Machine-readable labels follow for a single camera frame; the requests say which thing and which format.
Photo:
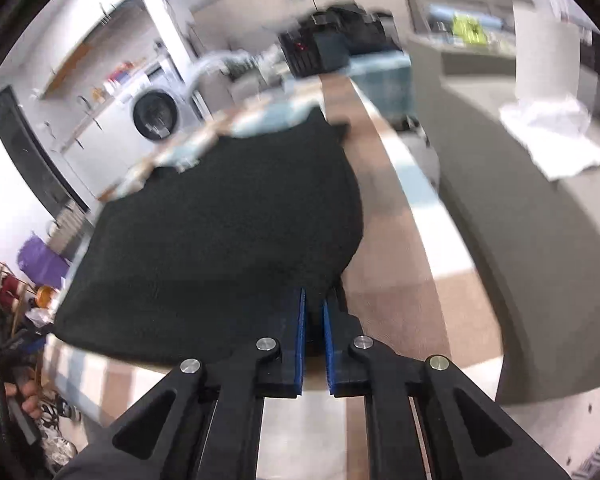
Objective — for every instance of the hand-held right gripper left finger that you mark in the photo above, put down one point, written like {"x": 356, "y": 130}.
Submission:
{"x": 300, "y": 340}

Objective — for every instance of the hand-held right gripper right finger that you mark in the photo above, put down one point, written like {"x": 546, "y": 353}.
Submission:
{"x": 330, "y": 350}

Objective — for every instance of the black ribbed sweater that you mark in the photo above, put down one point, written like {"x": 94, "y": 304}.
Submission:
{"x": 220, "y": 220}

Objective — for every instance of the grey white clothes pile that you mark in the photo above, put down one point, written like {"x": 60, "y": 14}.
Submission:
{"x": 215, "y": 62}

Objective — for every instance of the person's left hand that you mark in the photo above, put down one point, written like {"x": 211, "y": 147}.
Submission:
{"x": 30, "y": 402}

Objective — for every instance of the purple bag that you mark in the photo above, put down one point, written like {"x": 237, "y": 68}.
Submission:
{"x": 42, "y": 265}

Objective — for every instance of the wicker basket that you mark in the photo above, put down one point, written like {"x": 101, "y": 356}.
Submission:
{"x": 70, "y": 230}

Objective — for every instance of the grey chair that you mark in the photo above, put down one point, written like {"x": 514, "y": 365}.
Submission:
{"x": 530, "y": 260}
{"x": 425, "y": 85}

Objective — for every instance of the white washing machine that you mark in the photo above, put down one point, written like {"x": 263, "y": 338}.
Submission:
{"x": 155, "y": 115}

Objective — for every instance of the white counter cabinet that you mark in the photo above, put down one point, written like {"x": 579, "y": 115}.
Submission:
{"x": 105, "y": 150}

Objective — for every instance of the teal checkered cloth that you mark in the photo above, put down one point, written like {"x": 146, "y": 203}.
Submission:
{"x": 385, "y": 80}

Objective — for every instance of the black glossy cabinet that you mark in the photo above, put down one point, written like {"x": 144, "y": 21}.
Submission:
{"x": 25, "y": 150}

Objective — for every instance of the black electric pressure cooker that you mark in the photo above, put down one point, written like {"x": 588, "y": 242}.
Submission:
{"x": 320, "y": 50}

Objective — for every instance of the white cloth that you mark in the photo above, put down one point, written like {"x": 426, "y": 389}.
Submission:
{"x": 555, "y": 140}

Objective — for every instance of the metal faucet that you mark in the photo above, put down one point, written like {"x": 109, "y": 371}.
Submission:
{"x": 84, "y": 102}

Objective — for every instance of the green plush toy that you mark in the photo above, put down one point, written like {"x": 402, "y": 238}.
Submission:
{"x": 467, "y": 27}

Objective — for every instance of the blue striped cushion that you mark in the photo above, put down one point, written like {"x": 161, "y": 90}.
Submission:
{"x": 440, "y": 15}

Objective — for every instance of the white wall cabinet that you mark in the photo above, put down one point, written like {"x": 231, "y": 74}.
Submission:
{"x": 95, "y": 35}

